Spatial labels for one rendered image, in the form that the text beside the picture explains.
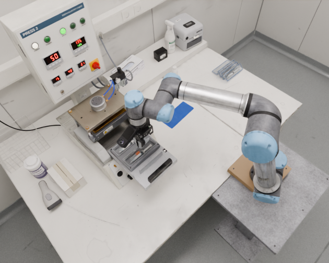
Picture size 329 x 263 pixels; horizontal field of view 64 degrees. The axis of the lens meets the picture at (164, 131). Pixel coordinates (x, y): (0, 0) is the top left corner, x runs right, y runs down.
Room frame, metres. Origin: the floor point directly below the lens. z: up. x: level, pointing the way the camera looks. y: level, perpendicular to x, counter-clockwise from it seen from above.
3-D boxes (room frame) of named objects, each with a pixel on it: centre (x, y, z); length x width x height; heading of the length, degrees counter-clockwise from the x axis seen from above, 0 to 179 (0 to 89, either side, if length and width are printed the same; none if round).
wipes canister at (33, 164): (0.72, 0.74, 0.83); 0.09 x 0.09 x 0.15
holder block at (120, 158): (0.71, 0.16, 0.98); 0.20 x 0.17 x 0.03; 132
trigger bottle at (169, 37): (1.70, -0.09, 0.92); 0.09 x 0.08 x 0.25; 44
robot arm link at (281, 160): (0.59, -0.52, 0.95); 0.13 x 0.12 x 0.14; 157
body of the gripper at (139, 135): (0.70, 0.11, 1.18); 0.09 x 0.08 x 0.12; 132
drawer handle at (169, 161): (0.57, 0.03, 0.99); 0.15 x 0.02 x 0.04; 132
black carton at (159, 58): (1.62, -0.01, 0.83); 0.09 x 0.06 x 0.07; 125
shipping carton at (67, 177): (0.66, 0.56, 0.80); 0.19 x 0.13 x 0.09; 40
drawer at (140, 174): (0.67, 0.12, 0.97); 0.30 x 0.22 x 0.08; 42
